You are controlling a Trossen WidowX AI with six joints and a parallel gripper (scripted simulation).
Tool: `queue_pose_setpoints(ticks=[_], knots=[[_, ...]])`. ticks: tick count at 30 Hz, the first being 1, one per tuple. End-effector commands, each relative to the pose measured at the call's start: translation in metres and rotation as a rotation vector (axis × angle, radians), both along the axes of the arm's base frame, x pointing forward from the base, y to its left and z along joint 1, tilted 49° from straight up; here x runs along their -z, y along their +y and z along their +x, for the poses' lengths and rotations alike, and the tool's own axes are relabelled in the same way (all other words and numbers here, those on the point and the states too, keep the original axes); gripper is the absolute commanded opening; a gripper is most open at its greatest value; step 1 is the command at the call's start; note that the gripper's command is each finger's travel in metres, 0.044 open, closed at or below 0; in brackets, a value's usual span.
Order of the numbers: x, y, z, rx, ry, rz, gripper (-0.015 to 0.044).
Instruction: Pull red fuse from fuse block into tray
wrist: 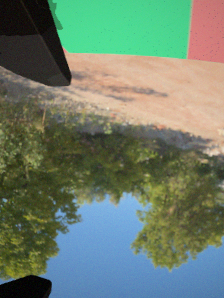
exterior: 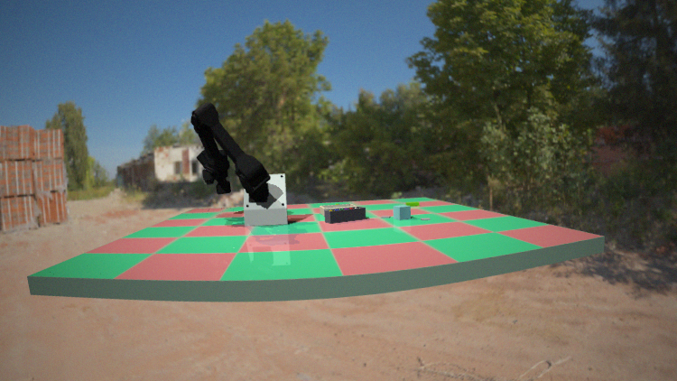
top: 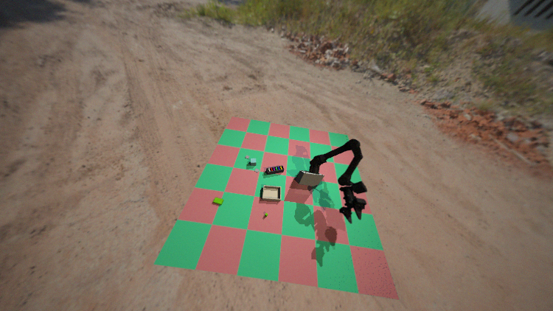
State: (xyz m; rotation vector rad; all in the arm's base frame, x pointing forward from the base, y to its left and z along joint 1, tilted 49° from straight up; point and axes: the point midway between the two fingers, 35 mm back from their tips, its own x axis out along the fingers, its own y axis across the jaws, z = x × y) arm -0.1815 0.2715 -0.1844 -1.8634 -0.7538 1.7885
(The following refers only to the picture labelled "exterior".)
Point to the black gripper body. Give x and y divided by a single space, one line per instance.
223 187

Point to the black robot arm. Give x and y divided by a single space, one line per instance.
251 172

